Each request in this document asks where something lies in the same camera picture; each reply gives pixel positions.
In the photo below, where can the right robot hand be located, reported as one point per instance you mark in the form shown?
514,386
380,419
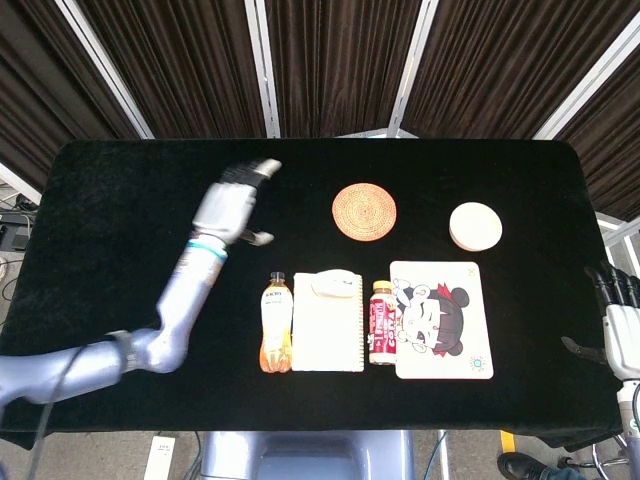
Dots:
625,340

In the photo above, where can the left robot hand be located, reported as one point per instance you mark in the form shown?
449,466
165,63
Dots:
225,210

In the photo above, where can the white computer mouse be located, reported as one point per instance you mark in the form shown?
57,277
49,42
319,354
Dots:
331,284

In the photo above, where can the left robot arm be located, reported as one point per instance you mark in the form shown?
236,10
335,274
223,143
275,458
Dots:
190,285

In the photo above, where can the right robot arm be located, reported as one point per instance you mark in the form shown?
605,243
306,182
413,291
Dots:
629,400

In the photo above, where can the orange drink plastic bottle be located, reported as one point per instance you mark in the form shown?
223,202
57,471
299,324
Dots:
275,325

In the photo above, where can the cartoon print mouse pad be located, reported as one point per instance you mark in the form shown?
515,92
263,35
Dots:
450,320

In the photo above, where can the red label drink bottle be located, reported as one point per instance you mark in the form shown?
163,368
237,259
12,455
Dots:
383,325

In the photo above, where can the black velvet tablecloth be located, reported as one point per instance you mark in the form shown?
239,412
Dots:
125,200

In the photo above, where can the metal stand base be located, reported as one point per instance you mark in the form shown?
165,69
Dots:
600,457

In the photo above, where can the round woven rattan coaster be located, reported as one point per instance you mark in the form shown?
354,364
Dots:
364,212

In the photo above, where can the blue jeans leg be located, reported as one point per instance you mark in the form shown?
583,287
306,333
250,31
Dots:
572,474

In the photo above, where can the dark brown curtain panel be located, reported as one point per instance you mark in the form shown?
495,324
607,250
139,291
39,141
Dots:
615,150
40,75
340,65
500,65
175,65

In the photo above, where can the yellow floor tape strip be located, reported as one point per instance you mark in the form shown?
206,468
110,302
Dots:
508,442

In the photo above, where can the cream spiral notebook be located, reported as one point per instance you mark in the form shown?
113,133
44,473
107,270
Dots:
327,335

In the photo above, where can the black leather shoe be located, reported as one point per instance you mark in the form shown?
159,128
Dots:
520,467

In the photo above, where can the cream ceramic bowl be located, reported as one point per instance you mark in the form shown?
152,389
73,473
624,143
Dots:
475,226

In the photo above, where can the black electronic device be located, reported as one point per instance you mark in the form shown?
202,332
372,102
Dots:
12,230

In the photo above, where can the white power strip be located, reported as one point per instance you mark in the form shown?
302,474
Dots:
160,457

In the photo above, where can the blue-grey robot torso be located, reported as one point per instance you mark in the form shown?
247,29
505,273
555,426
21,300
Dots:
305,457

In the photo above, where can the low aluminium frame rail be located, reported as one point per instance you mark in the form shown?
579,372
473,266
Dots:
17,184
612,222

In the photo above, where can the aluminium frame post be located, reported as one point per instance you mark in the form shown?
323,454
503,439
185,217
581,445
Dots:
103,65
414,65
590,82
262,70

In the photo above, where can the short aluminium frame crossbar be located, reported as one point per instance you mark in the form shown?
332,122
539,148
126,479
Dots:
370,133

